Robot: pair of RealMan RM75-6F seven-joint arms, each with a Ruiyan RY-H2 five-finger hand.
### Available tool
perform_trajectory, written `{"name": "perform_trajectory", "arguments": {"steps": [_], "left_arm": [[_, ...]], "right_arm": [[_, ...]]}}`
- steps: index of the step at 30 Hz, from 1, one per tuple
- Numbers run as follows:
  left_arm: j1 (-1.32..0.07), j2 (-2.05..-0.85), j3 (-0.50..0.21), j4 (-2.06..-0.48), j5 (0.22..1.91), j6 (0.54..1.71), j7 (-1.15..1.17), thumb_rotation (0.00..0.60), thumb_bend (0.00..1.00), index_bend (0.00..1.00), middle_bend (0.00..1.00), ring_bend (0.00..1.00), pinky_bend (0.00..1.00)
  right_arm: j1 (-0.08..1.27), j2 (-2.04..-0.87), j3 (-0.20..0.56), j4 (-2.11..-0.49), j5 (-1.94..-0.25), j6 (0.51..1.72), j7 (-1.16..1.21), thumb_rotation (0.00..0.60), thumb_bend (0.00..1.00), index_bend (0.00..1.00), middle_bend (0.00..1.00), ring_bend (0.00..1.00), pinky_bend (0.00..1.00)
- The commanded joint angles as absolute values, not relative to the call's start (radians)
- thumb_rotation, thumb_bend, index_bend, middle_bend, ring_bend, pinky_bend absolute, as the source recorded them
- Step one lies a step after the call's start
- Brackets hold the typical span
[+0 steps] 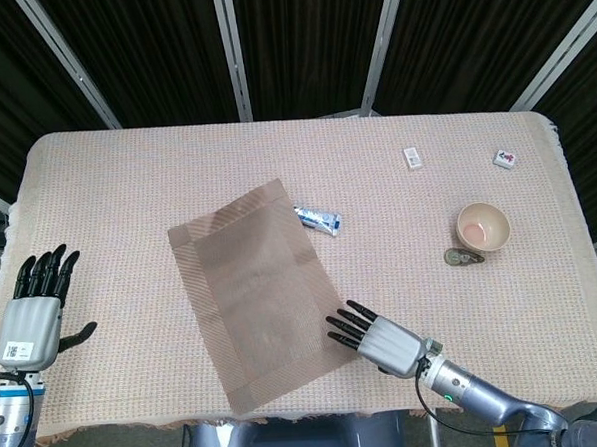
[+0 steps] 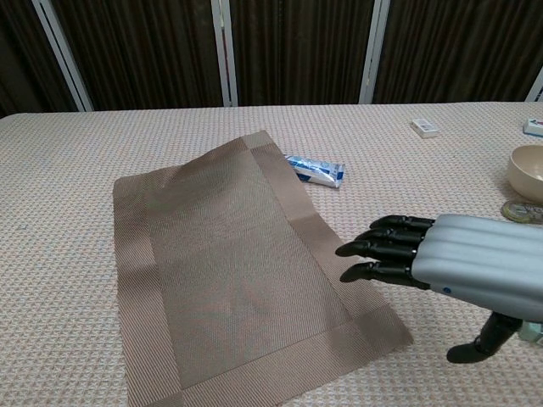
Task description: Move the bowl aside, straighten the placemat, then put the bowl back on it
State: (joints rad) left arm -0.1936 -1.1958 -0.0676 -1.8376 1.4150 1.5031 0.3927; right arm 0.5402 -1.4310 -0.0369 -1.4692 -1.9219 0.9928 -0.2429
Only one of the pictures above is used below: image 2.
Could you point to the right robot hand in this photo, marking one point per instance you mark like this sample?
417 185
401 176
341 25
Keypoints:
475 263

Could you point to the light brown bowl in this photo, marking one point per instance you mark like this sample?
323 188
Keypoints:
528 178

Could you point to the brown woven placemat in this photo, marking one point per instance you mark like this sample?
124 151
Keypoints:
233 263

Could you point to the clear green correction tape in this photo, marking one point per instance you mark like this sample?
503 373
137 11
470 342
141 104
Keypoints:
519 211

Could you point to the small white box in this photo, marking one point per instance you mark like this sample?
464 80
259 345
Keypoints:
425 128

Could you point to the white mahjong tile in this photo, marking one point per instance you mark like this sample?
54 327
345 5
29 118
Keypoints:
534 127

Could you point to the blue white toothpaste tube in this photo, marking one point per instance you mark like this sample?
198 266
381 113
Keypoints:
318 171

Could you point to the beige woven tablecloth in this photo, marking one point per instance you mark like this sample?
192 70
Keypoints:
63 254

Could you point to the white partition frame post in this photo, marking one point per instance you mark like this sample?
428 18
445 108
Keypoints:
373 55
64 59
224 55
536 89

